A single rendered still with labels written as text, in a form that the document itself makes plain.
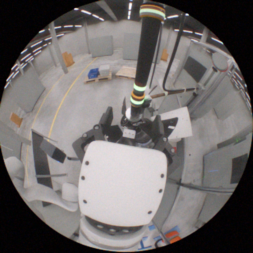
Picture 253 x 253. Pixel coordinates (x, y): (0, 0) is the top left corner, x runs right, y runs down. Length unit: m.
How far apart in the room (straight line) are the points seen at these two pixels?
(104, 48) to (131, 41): 2.68
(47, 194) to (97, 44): 7.76
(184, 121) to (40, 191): 1.00
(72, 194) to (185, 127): 0.91
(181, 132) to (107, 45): 7.35
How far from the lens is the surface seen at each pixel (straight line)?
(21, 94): 6.09
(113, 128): 0.73
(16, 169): 0.45
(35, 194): 0.51
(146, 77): 0.20
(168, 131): 0.38
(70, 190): 0.61
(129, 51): 5.79
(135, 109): 0.28
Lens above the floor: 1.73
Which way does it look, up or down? 65 degrees down
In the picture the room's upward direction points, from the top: 4 degrees clockwise
